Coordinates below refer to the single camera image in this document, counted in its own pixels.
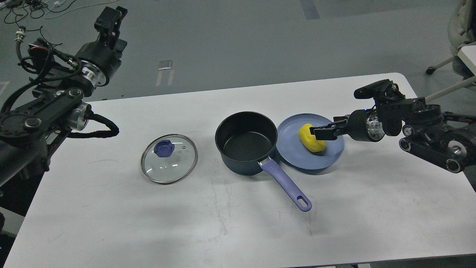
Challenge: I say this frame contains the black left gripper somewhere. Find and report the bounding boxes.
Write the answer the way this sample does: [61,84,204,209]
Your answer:
[76,6,128,87]

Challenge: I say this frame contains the glass lid purple knob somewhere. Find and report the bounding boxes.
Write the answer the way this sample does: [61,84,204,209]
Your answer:
[141,134,198,185]

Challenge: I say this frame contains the dark blue saucepan purple handle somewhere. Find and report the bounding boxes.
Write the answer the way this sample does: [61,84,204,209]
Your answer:
[215,111,312,212]

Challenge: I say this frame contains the small clear floor plate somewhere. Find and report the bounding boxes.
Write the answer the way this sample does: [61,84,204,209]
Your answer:
[158,60,173,71]

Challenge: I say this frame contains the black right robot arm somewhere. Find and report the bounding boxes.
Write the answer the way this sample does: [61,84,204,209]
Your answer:
[308,79,476,173]

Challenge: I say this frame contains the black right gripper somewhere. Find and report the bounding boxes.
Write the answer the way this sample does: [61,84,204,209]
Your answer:
[309,109,385,142]

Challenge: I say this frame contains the yellow toy potato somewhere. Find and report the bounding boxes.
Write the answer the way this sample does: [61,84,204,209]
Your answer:
[297,123,327,154]

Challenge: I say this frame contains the blue plate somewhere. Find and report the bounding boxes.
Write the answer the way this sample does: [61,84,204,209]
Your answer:
[277,113,345,174]

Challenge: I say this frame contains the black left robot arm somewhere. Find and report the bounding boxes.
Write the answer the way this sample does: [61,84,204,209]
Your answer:
[0,6,128,184]

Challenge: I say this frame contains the white side table edge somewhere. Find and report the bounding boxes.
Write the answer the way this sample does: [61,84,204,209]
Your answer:
[424,45,476,105]

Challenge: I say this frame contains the black floor cable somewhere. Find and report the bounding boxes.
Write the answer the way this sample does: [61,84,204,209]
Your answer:
[0,0,119,45]

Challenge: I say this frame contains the white office chair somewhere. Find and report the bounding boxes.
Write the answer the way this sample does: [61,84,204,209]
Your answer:
[426,0,475,79]

